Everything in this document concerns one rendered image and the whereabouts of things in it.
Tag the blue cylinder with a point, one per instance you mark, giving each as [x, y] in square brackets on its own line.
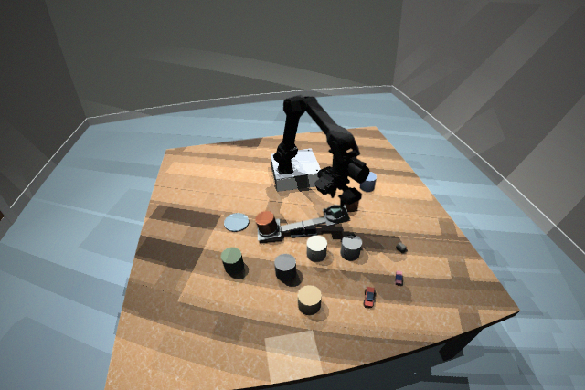
[370, 183]

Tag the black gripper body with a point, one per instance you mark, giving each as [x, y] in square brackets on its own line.
[349, 195]

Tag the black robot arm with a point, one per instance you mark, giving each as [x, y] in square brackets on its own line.
[339, 139]

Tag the red toy car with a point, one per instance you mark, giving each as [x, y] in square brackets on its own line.
[368, 302]

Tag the grey balance beam with end pans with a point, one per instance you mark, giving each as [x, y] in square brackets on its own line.
[306, 228]

